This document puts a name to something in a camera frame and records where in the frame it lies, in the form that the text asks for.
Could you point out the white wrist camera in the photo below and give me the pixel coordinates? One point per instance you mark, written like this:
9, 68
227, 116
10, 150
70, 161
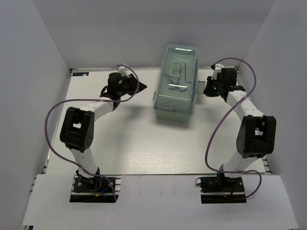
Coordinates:
122, 70
216, 69

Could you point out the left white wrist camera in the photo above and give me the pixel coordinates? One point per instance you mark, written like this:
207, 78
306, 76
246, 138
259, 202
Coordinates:
122, 70

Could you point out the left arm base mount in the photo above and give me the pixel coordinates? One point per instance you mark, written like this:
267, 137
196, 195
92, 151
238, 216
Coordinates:
95, 189

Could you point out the green plastic toolbox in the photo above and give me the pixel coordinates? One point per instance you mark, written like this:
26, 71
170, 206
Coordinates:
175, 94

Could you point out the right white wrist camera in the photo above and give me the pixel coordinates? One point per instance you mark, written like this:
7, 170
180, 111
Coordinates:
216, 69

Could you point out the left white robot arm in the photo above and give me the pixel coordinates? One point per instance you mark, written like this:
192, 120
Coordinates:
77, 132

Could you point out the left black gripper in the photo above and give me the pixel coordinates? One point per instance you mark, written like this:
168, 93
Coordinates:
134, 82

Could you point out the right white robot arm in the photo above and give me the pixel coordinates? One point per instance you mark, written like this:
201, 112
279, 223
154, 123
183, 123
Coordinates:
256, 135

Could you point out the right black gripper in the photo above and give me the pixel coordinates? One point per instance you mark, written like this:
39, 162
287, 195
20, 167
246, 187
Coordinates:
207, 90

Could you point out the left blue table label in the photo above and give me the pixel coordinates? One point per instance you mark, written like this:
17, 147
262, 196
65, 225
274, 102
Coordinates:
80, 74

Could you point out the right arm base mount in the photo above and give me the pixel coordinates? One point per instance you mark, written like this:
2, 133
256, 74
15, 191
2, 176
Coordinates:
220, 189

